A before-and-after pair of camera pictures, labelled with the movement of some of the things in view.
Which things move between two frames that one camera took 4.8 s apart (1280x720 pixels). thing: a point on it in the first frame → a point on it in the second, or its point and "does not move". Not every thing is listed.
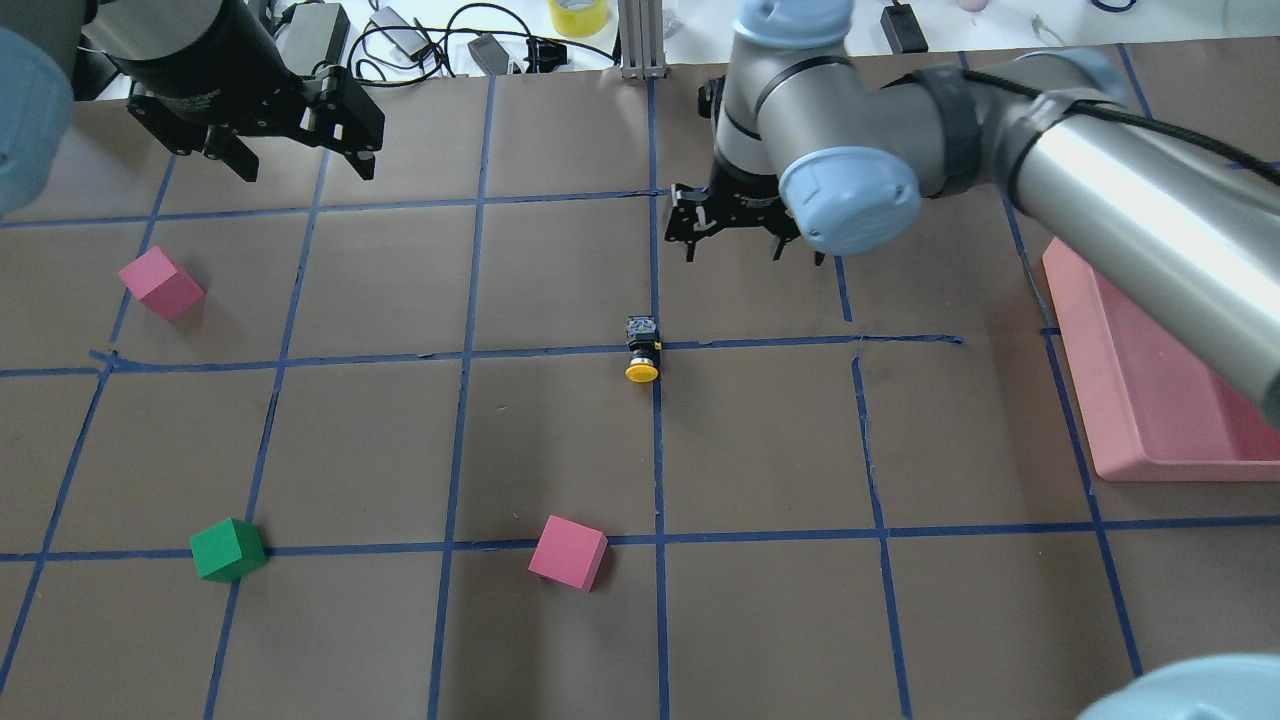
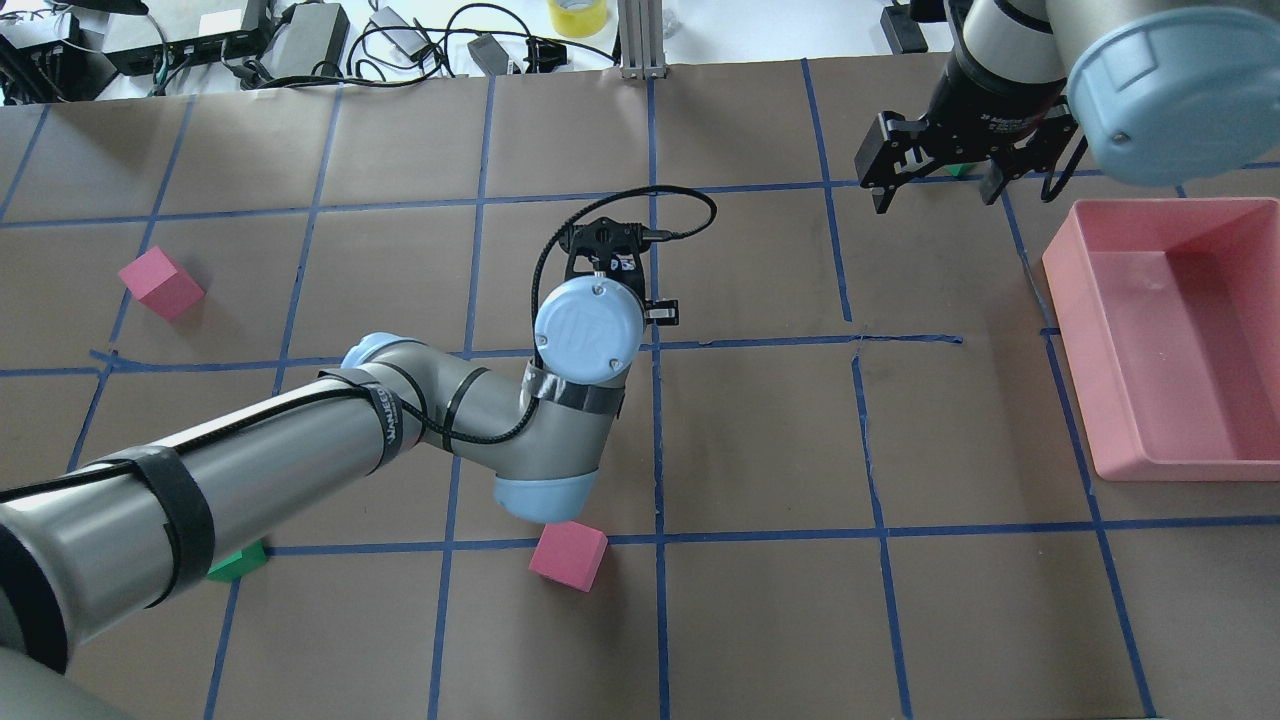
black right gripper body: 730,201 → 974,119
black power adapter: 903,30 does not move
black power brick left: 312,34 does not move
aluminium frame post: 642,39 does not move
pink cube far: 161,284 does not move
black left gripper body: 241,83 → 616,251
